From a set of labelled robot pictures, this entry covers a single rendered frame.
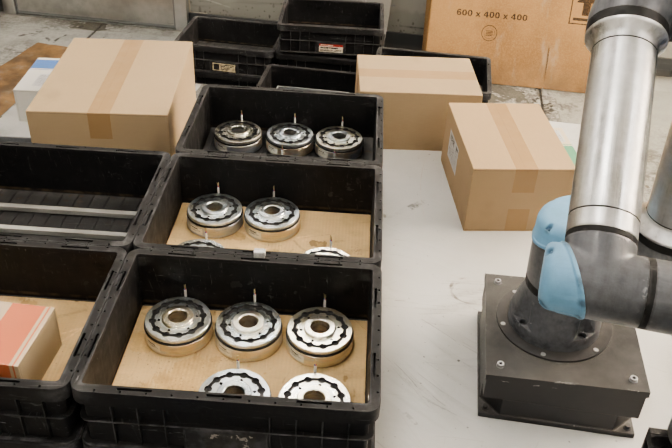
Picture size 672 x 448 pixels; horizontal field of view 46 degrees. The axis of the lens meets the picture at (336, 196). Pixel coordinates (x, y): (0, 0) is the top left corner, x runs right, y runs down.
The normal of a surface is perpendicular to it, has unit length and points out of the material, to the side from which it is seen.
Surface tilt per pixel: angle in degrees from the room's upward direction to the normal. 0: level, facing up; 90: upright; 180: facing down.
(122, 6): 90
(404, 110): 90
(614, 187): 33
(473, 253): 0
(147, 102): 0
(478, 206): 90
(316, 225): 0
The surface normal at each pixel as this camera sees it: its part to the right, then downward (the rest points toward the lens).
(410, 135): 0.01, 0.55
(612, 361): 0.00, -0.83
